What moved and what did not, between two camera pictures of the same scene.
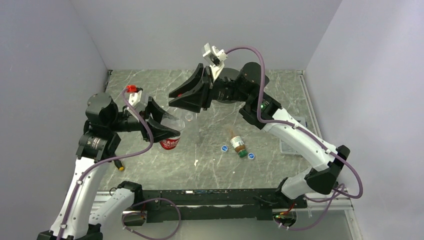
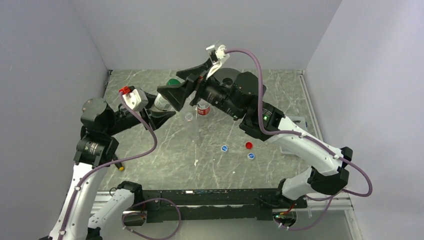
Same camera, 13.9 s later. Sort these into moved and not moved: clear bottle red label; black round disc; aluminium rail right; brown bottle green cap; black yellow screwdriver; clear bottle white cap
Moved: brown bottle green cap; clear bottle red label
Not moved: clear bottle white cap; black yellow screwdriver; black round disc; aluminium rail right
